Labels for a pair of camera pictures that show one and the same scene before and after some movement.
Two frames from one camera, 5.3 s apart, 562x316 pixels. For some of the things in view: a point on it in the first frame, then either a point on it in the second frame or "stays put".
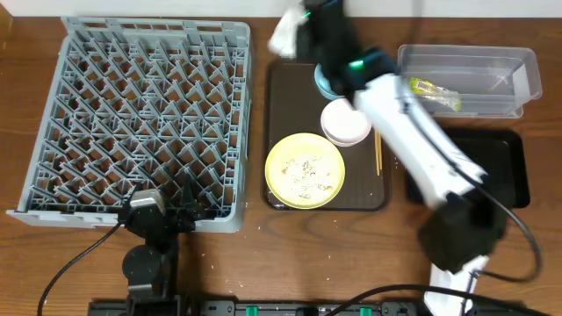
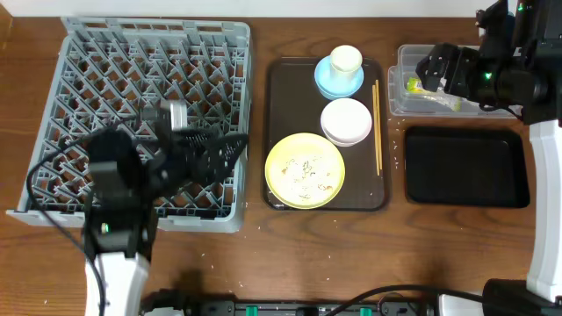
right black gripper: [317, 33] -> [439, 70]
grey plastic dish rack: [129, 105] stays put
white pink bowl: [342, 125] stays put
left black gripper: [174, 218] -> [185, 152]
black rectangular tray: [501, 154] stays put
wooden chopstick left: [377, 151] stays put
